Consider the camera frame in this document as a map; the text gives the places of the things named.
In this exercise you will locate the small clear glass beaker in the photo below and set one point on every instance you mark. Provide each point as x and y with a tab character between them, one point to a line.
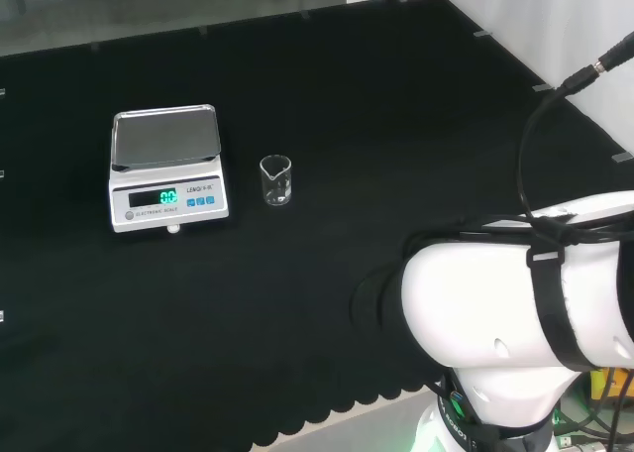
275	184

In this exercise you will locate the black bench cloth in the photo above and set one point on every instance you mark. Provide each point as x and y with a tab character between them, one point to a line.
322	298

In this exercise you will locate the white electronic balance steel pan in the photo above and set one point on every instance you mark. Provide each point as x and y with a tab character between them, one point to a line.
166	169

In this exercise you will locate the gray tape piece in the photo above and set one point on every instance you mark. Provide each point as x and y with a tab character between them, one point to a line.
541	87
623	157
481	34

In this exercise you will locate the yellow stop button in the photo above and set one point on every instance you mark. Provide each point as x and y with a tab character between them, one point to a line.
606	385

